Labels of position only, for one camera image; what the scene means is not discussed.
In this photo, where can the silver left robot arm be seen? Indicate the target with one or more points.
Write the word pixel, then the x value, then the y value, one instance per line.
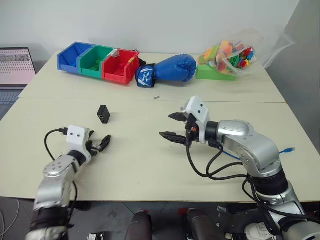
pixel 53 185

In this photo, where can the blue boxing glove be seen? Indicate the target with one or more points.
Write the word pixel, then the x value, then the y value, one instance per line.
pixel 175 68

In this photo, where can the small screw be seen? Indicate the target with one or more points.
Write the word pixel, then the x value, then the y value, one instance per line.
pixel 157 97

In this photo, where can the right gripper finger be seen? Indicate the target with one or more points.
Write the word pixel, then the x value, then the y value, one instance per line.
pixel 175 137
pixel 178 117

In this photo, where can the blue plastic storage bin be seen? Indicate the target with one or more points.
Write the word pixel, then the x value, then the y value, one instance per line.
pixel 71 56

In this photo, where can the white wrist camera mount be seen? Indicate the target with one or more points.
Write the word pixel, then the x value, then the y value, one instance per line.
pixel 198 110
pixel 76 136

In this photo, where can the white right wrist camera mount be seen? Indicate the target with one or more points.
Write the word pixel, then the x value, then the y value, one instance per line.
pixel 198 110

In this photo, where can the small black floor device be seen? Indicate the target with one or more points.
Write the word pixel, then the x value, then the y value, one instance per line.
pixel 95 236

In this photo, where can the small black box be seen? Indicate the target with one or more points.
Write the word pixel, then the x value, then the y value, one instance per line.
pixel 104 113

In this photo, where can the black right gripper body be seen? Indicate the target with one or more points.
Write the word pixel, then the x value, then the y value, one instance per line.
pixel 192 133

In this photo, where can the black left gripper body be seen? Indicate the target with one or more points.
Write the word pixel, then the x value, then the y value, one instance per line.
pixel 93 148

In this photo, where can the clear bag of toy bricks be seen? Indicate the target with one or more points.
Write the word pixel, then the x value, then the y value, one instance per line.
pixel 232 57

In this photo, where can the green wedge block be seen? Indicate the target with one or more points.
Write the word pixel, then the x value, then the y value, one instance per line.
pixel 207 73

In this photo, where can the dark rounded shape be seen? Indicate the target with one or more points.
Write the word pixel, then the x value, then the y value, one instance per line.
pixel 202 225
pixel 138 225

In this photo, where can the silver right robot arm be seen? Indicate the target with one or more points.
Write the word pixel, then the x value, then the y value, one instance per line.
pixel 260 150

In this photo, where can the green plastic storage bin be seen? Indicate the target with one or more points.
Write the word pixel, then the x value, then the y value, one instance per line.
pixel 93 60

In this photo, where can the grey laptop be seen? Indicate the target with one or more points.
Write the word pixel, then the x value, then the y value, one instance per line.
pixel 13 67

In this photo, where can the white shoe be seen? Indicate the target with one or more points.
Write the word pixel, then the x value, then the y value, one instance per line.
pixel 258 231

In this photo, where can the red plastic storage bin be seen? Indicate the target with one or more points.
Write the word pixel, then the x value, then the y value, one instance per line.
pixel 117 67

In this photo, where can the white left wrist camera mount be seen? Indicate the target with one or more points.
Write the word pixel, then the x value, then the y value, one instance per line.
pixel 76 136

